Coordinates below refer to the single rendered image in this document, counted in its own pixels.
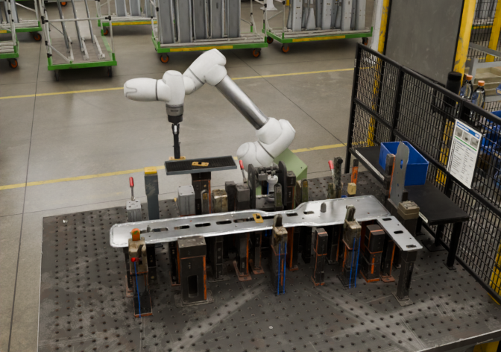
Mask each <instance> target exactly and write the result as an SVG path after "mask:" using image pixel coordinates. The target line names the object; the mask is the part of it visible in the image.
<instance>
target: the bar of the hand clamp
mask: <svg viewBox="0 0 501 352"><path fill-rule="evenodd" d="M342 163H343V159H342V158H341V156H338V157H334V171H333V183H334V184H335V189H336V181H337V180H338V184H339V186H338V187H339V189H340V188H341V164H342Z"/></svg>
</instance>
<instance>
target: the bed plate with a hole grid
mask: <svg viewBox="0 0 501 352"><path fill-rule="evenodd" d="M307 180H308V181H309V201H320V200H327V192H328V183H333V176H326V177H317V178H313V179H307ZM382 187H383V185H382V184H381V183H380V182H379V181H378V180H377V179H376V178H375V177H374V176H373V175H372V174H371V173H370V172H369V171H363V172H358V176H357V183H356V196H361V195H373V196H374V197H376V198H377V199H378V200H379V201H380V202H381V197H382ZM122 223H128V219H127V205H125V206H119V207H111V208H104V209H98V210H89V211H83V212H77V213H67V214H62V215H58V216H47V217H43V218H42V246H41V253H42V254H41V264H40V299H39V318H38V336H37V352H444V351H449V350H452V349H455V348H460V347H464V346H466V345H472V344H475V343H477V342H483V341H486V340H489V339H494V338H497V337H501V305H499V304H498V303H497V302H496V301H495V300H494V299H493V298H492V297H491V296H490V295H489V294H488V292H487V291H486V290H485V289H484V288H483V287H482V286H481V285H480V284H479V283H478V282H477V281H476V280H475V279H474V278H473V277H472V276H471V275H470V274H469V273H468V272H467V271H466V270H465V269H464V268H463V267H462V266H461V265H460V263H459V262H458V261H457V260H456V259H455V262H454V266H455V267H456V270H449V269H448V267H446V266H445V264H443V262H446V261H447V256H448V251H447V250H445V251H435V252H430V251H429V250H428V249H427V248H426V247H425V246H424V245H423V244H422V241H427V240H433V239H435V238H434V237H433V236H432V235H431V234H430V233H429V232H428V231H427V230H426V229H425V228H424V227H423V226H422V227H421V232H422V233H423V235H419V236H417V235H416V234H415V239H416V240H417V241H418V242H419V243H420V244H421V245H422V246H423V248H421V249H417V258H416V261H415V264H414V268H413V272H412V281H411V285H410V290H409V295H408V297H409V298H410V300H411V301H412V303H413V304H412V305H409V306H404V307H402V306H401V305H399V303H398V302H397V300H396V299H395V297H394V296H393V295H392V293H391V292H392V291H395V290H397V285H398V280H399V276H400V269H398V270H397V269H396V268H395V267H394V266H393V265H392V269H391V275H392V276H393V278H394V279H395V281H394V282H389V283H384V282H383V281H382V280H381V278H380V277H379V280H380V281H377V282H375V283H367V282H366V281H365V279H363V278H362V276H360V274H358V272H360V270H361V269H362V257H363V254H362V253H361V251H359V258H358V265H357V272H356V288H354V287H353V288H350V289H347V290H343V289H342V283H341V281H340V280H339V279H338V278H336V277H337V276H338V275H339V270H340V262H341V260H340V259H339V258H338V265H329V263H328V262H327V261H326V259H325V262H324V282H325V283H326V284H328V285H327V287H326V286H324V285H322V286H315V284H314V285H313V283H312V282H310V279H309V277H311V276H312V267H313V266H314V258H313V257H314V255H315V250H314V249H313V248H314V241H315V229H317V227H312V247H311V262H310V263H306V264H305V262H304V261H303V259H302V257H301V255H302V250H303V246H301V247H299V248H298V261H297V267H298V270H294V271H289V270H288V268H287V266H286V269H285V273H286V287H287V288H286V289H288V292H289V293H286V295H277V294H273V292H271V290H270V288H268V287H269V286H267V285H268V284H267V283H268V282H269V281H271V268H270V265H269V264H268V251H261V266H262V268H263V271H264V272H265V273H264V274H254V273H253V270H252V268H251V265H250V263H249V259H252V254H248V271H249V272H250V276H251V278H252V280H249V281H243V282H241V281H239V279H238V276H237V273H236V270H235V268H234V265H233V261H235V260H236V250H235V249H234V250H229V255H230V256H229V260H227V261H226V262H225V260H223V264H225V265H226V268H227V272H228V274H229V277H230V280H228V281H221V282H216V283H208V281H207V290H212V296H213V298H214V303H212V304H203V305H197V306H192V307H183V308H177V307H176V305H175V300H174V295H179V294H182V293H181V290H179V291H173V292H171V289H170V284H169V279H168V270H169V269H170V265H169V254H168V242H164V243H163V247H161V248H155V255H156V265H157V274H158V275H159V278H160V288H159V289H152V290H150V298H151V299H152V300H153V302H154V305H155V307H154V308H152V307H153V306H152V307H151V308H152V315H154V317H153V316H144V317H141V318H139V319H138V318H136V319H135V321H134V319H133V315H134V308H132V307H133V297H131V298H128V297H126V281H125V275H126V274H127V272H126V265H125V254H124V253H123V248H113V247H111V246H110V228H111V227H112V226H113V225H115V224H122Z"/></svg>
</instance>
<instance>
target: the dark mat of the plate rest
mask: <svg viewBox="0 0 501 352"><path fill-rule="evenodd" d="M193 162H202V163H209V164H208V166H192V163H193ZM165 164H166V170H167V172H177V171H186V170H194V169H209V168H218V167H226V166H235V165H236V164H235V163H234V161H233V158H232V157H219V158H210V159H202V160H185V161H177V162H168V163H165Z"/></svg>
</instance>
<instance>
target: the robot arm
mask: <svg viewBox="0 0 501 352"><path fill-rule="evenodd" d="M225 64H226V58H225V56H224V55H223V54H222V53H221V52H219V51H218V50H217V49H215V48H214V49H212V50H209V51H206V52H205V53H203V54H202V55H201V56H200V57H199V58H198V59H196V60H195V61H194V62H193V63H192V65H191V66H190V67H189V68H188V69H187V70H186V71H185V72H184V73H183V75H181V73H180V72H178V71H172V70H170V71H167V72H166V73H165V74H164V76H163V79H160V80H154V79H151V78H136V79H131V80H129V81H127V82H126V83H125V85H124V93H125V96H126V97H127V98H128V99H130V100H133V101H164V102H165V103H166V113H167V114H168V121H169V122H171V123H173V124H171V129H172V133H173V137H174V145H173V147H174V158H175V159H180V142H179V133H180V123H179V122H182V121H183V113H184V103H183V101H184V97H185V95H189V94H192V93H193V92H194V91H195V90H197V89H199V88H200V87H202V86H203V85H204V84H205V83H208V84H209V85H211V86H215V87H216V88H217V89H218V90H219V91H220V93H221V94H222V95H223V96H224V97H225V98H226V99H227V100H228V101H229V102H230V103H231V104H232V105H233V106H234V107H235V108H236V109H237V110H238V111H239V112H240V113H241V114H242V115H243V116H244V117H245V118H246V119H247V120H248V121H249V122H250V123H251V124H252V125H253V126H254V127H255V128H256V135H257V137H258V139H259V140H257V141H255V142H246V143H244V144H243V145H241V146H240V147H239V149H238V151H237V158H238V160H239V161H240V160H242V162H243V166H244V170H245V171H246V172H248V164H251V163H252V164H253V167H258V166H263V167H264V166H265V167H270V166H278V165H277V164H276V163H275V162H274V161H273V160H274V158H276V157H277V156H278V155H280V154H281V153H282V152H283V151H285V150H286V149H287V148H288V146H289V145H290V144H291V142H292V140H293V139H294V135H295V130H294V128H293V127H292V126H291V125H290V123H289V122H288V121H286V120H285V119H281V120H279V121H277V120H276V119H275V118H271V117H267V116H266V115H265V114H264V113H263V112H262V111H261V110H260V109H259V108H258V107H257V106H256V105H255V104H254V103H253V102H252V101H251V100H250V99H249V98H248V97H247V96H246V94H245V93H244V92H243V91H242V90H241V89H240V88H239V86H238V85H237V84H236V83H235V82H234V81H233V80H232V79H231V78H230V77H229V76H228V75H227V70H226V69H225V67H224V65H225Z"/></svg>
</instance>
